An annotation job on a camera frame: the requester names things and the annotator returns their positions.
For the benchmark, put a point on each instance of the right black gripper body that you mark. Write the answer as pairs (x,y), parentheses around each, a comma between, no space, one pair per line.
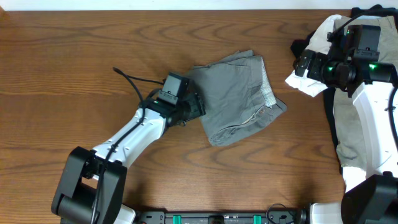
(327,71)

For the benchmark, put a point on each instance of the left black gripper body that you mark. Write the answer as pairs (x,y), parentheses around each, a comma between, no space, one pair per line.
(189,108)

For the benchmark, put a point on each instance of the dark grey shorts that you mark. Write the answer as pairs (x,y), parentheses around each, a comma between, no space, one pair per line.
(238,97)

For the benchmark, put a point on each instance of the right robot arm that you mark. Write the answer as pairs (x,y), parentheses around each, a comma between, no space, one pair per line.
(372,87)

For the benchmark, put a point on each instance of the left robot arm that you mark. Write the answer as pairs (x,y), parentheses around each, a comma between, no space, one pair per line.
(92,183)

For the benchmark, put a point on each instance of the white garment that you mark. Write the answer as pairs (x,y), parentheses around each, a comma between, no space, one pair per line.
(317,42)

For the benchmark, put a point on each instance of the black garment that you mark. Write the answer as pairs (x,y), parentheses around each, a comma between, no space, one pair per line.
(351,60)

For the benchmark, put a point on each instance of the khaki shorts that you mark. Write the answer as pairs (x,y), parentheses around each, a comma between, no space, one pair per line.
(351,147)

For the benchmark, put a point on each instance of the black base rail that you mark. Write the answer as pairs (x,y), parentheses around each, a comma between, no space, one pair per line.
(277,216)

